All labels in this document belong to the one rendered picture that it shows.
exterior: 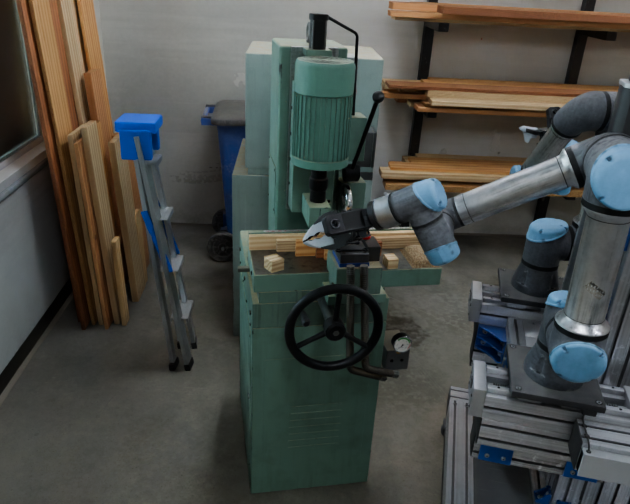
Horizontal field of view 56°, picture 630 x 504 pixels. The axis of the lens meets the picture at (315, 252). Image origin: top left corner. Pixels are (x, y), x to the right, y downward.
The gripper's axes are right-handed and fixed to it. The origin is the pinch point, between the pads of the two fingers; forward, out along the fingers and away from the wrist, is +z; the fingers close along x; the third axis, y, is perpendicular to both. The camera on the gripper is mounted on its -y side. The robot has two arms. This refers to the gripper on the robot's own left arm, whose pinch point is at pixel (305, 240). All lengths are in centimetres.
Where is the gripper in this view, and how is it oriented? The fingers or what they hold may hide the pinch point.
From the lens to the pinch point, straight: 146.0
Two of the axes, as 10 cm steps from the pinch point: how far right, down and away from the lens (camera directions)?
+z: -8.0, 2.9, 5.2
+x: -2.9, -9.5, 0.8
